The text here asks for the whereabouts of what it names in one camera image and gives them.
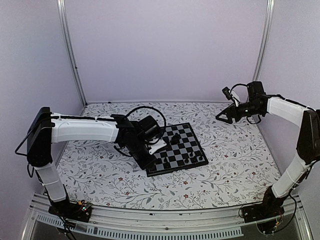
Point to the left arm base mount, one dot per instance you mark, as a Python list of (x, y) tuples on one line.
[(79, 211)]

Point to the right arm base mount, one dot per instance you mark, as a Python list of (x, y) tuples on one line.
[(252, 212)]

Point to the aluminium frame post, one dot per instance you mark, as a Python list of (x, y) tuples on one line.
[(70, 52), (270, 4)]

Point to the front aluminium rail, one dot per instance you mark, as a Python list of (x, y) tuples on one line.
[(223, 223)]

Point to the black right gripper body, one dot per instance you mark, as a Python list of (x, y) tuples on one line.
[(251, 111)]

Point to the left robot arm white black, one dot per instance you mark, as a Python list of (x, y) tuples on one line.
[(50, 128)]

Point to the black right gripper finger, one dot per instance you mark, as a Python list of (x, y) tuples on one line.
[(226, 119), (226, 114)]

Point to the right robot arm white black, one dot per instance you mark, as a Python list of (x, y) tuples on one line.
[(305, 149)]

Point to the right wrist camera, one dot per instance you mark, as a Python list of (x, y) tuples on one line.
[(231, 95)]

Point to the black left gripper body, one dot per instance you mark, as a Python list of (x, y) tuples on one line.
[(136, 151)]

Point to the right aluminium frame post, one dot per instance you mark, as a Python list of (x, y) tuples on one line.
[(270, 4)]

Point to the floral patterned table mat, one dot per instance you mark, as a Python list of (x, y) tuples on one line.
[(230, 165)]

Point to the black silver chess board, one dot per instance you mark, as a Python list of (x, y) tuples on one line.
[(175, 153)]

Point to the left aluminium frame post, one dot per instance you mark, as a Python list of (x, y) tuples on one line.
[(70, 52)]

